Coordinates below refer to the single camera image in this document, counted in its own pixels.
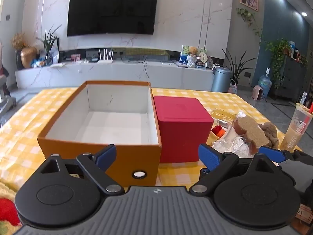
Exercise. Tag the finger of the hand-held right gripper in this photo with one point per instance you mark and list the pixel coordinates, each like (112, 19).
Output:
(269, 150)

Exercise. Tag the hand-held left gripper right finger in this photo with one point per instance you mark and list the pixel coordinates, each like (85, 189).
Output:
(210, 158)

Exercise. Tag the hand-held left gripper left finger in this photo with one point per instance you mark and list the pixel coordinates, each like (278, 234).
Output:
(106, 158)

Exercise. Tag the brown sponge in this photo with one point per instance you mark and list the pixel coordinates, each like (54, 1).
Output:
(254, 132)

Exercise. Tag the clear plastic packaging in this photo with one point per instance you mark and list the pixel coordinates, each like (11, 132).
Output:
(234, 144)

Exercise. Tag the red crocheted ball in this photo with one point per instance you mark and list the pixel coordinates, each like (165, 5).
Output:
(215, 129)

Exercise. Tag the orange cardboard box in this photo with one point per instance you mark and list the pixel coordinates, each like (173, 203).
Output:
(141, 159)

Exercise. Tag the yellow snack packet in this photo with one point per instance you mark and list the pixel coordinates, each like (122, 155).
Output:
(221, 115)

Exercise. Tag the bubble tea cup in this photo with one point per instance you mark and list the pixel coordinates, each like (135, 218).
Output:
(297, 124)

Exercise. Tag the red lidded box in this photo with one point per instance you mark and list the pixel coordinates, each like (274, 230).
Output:
(181, 127)

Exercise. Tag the pink space heater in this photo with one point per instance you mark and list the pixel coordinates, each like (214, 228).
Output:
(256, 93)

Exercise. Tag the blue water jug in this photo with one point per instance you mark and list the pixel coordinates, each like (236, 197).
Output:
(265, 83)

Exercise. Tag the small woven basket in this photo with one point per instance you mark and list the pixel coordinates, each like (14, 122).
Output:
(233, 88)

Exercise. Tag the dark storage cabinet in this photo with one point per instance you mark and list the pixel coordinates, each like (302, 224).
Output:
(293, 78)

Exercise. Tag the grey trash can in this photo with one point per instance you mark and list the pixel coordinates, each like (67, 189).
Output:
(221, 80)

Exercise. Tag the white marble television console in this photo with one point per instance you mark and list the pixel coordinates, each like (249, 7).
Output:
(97, 74)

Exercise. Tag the yellow checkered tablecloth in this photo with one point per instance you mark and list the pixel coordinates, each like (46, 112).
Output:
(19, 139)

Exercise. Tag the long-leaf potted plant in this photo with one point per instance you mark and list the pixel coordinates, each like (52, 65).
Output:
(238, 66)

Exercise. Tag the decorative plate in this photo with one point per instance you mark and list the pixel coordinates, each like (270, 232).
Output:
(210, 62)

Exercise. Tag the white router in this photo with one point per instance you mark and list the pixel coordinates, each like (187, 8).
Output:
(105, 61)

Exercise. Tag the flat book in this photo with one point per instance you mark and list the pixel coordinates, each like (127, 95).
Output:
(181, 65)

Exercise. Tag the trailing pothos plant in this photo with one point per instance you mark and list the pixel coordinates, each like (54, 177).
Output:
(278, 51)

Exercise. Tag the round paper fan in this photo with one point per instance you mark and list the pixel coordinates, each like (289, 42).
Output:
(203, 58)

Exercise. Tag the row of small bottles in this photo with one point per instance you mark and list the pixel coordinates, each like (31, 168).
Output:
(297, 52)

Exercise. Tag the white papers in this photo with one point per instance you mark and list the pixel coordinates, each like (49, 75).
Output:
(58, 65)

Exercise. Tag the pink photo card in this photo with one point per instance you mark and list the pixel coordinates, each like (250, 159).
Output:
(76, 57)

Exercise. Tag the green printed poster board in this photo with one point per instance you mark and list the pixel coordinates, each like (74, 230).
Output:
(183, 53)

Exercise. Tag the teddy bear with basket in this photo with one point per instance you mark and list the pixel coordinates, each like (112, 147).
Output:
(193, 51)

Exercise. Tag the strawberry printed blanket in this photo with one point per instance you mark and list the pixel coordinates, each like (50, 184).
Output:
(6, 208)

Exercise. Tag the blue white bag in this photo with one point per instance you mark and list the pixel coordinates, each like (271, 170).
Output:
(54, 55)

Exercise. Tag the snack bags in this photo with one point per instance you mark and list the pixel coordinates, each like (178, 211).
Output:
(39, 62)

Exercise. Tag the gold vase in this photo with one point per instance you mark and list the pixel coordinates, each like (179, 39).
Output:
(28, 57)

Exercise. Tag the green plant in glass vase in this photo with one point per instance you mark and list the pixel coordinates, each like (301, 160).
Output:
(49, 41)

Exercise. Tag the dried flowers in dark vase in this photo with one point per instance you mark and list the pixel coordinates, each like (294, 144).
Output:
(18, 40)

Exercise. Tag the wall socket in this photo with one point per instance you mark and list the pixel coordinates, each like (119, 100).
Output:
(248, 74)

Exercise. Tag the hanging wall vine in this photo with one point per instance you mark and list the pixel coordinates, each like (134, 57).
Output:
(245, 16)

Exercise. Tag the black wall television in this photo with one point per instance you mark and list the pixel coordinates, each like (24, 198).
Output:
(112, 12)

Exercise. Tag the framed wall picture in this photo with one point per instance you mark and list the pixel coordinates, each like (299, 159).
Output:
(249, 0)

